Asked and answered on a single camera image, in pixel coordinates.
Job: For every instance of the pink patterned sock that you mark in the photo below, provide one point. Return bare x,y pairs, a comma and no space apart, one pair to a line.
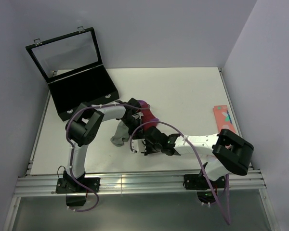
223,118

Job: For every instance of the grey-green ankle sock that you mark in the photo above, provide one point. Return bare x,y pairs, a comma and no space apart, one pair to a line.
121,135

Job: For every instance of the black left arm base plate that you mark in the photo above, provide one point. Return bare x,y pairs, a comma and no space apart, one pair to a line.
63,186

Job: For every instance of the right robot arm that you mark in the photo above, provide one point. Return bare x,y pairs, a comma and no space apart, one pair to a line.
220,154

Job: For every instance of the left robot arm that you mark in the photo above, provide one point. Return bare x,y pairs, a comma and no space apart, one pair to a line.
84,124

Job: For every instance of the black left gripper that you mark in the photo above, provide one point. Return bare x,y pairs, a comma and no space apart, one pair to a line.
131,132

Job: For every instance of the maroon sock with orange cuff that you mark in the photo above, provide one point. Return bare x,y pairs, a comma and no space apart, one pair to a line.
147,116

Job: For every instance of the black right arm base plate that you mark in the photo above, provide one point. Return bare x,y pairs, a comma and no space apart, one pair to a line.
198,182

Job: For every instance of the black display case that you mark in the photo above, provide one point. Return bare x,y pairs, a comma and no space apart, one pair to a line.
73,69

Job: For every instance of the aluminium frame rail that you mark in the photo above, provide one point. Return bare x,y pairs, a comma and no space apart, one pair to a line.
133,183

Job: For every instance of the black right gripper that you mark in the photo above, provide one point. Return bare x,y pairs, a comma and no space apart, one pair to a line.
148,151

